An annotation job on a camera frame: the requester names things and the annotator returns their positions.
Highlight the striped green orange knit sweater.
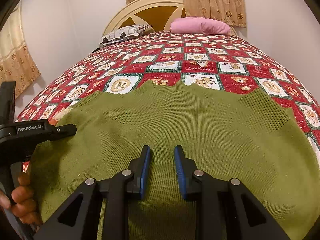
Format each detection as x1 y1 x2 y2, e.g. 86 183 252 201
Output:
30 81 319 239

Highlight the person's left hand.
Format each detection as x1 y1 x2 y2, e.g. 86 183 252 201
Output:
1 172 43 226

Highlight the beige side curtain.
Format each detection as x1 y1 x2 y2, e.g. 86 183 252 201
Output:
0 3 41 97

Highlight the red patchwork bear bedspread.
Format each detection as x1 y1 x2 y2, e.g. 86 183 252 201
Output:
17 31 319 170

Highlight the white car print pillow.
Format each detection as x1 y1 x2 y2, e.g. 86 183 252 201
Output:
101 24 152 44

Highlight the pink pillow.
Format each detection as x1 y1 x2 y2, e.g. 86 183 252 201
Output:
170 17 231 35

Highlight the cream wooden headboard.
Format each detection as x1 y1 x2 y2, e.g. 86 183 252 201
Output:
102 0 237 37

